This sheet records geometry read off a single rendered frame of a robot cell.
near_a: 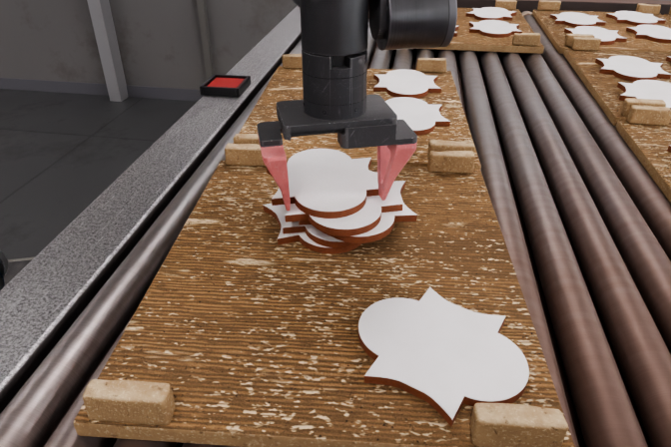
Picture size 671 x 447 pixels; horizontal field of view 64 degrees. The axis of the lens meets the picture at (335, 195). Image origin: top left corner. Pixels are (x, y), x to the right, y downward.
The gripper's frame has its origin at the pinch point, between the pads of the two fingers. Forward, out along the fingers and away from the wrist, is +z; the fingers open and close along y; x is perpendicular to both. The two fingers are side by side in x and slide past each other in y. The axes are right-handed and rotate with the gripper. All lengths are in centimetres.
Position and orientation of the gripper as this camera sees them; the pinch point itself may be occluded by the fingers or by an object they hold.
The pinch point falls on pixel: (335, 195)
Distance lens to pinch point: 53.3
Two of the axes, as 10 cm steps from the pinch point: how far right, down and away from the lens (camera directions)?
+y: 9.8, -1.0, 1.7
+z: 0.1, 8.7, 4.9
